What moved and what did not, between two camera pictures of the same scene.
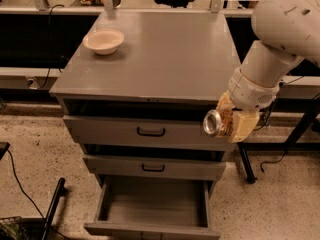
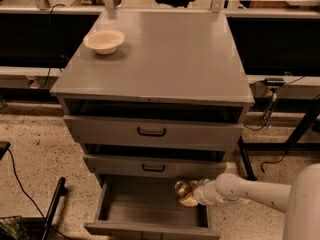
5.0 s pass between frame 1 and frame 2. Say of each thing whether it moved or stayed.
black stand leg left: stayed
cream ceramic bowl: stayed
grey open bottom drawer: stayed
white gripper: moved
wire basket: stayed
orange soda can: moved
